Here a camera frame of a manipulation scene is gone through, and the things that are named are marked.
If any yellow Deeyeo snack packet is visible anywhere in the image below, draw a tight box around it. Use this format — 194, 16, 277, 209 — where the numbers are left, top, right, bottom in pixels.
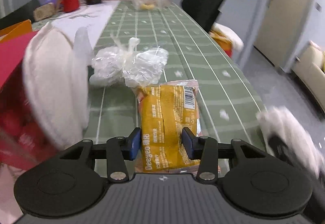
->
134, 80, 202, 174

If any beige room door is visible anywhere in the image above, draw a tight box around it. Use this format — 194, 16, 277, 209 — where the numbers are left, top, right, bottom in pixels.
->
255, 0, 309, 69

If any green checked tablecloth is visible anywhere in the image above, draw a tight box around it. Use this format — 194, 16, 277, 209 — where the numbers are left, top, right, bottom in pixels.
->
31, 0, 267, 179

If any crumpled white plastic bag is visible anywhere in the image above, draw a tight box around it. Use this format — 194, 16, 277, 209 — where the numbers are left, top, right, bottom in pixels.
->
89, 35, 169, 88

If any white fluffy plush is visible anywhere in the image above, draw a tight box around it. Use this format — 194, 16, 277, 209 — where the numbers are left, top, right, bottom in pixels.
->
23, 23, 94, 150

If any red Wonderlab box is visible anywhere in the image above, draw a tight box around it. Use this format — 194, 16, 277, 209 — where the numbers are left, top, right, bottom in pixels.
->
1, 32, 57, 170

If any white plush yellow item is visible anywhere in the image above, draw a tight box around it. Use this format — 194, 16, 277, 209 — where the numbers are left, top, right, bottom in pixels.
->
209, 22, 244, 57

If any white deer table runner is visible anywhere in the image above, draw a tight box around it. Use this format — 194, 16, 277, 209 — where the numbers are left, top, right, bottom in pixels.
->
51, 0, 120, 48

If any pink plush toy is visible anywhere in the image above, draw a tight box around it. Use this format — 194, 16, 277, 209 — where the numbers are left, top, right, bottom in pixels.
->
0, 164, 25, 223

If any beige sofa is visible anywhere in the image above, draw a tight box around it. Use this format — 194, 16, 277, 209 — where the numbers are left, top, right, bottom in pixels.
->
292, 40, 325, 111

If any black chair right side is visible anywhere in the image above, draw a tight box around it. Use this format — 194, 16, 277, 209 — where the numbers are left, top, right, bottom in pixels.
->
181, 0, 226, 33

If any black chair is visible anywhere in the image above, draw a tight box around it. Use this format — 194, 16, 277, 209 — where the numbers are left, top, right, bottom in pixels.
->
181, 0, 226, 33
0, 0, 41, 30

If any red mug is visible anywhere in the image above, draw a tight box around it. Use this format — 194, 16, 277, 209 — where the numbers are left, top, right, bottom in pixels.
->
62, 0, 79, 13

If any orange storage box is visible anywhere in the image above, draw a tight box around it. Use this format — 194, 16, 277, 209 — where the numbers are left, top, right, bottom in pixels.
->
0, 19, 33, 43

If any black chair left far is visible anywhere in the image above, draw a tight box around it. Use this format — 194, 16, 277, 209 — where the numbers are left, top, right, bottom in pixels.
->
0, 0, 41, 30

